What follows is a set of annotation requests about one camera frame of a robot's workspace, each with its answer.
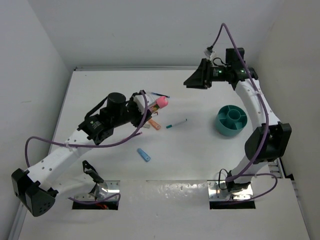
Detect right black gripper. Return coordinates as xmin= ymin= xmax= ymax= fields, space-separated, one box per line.
xmin=183 ymin=58 xmax=230 ymax=90

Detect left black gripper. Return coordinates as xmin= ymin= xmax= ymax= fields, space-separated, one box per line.
xmin=111 ymin=92 xmax=151 ymax=128

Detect pink highlighter marker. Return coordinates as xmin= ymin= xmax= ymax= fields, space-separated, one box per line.
xmin=148 ymin=96 xmax=169 ymax=113

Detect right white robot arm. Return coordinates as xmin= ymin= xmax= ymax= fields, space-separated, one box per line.
xmin=183 ymin=47 xmax=292 ymax=192

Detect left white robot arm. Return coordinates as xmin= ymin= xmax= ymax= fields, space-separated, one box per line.
xmin=11 ymin=90 xmax=152 ymax=217

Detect orange highlighter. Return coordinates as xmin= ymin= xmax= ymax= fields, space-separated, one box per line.
xmin=148 ymin=119 xmax=161 ymax=131

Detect blue ink refill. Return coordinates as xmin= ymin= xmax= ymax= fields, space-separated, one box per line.
xmin=150 ymin=92 xmax=170 ymax=99

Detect green capped white marker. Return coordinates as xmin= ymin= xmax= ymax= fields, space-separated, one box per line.
xmin=165 ymin=118 xmax=188 ymax=129

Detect blue highlighter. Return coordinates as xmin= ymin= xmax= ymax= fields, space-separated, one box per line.
xmin=136 ymin=148 xmax=151 ymax=163

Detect teal round divided organizer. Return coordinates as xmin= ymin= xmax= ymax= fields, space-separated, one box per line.
xmin=214 ymin=105 xmax=248 ymax=137

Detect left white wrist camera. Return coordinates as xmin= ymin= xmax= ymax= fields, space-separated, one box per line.
xmin=133 ymin=93 xmax=155 ymax=114

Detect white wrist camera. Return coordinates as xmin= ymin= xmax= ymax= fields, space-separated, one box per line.
xmin=204 ymin=46 xmax=216 ymax=59
xmin=133 ymin=93 xmax=155 ymax=114

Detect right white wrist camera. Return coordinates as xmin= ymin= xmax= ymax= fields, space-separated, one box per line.
xmin=204 ymin=46 xmax=216 ymax=59

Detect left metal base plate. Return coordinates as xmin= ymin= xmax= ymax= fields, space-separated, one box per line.
xmin=73 ymin=180 xmax=120 ymax=202

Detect metal base plate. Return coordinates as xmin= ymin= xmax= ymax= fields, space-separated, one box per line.
xmin=207 ymin=180 xmax=254 ymax=202
xmin=73 ymin=180 xmax=120 ymax=202

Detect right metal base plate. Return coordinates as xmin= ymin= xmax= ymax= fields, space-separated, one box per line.
xmin=207 ymin=180 xmax=254 ymax=202

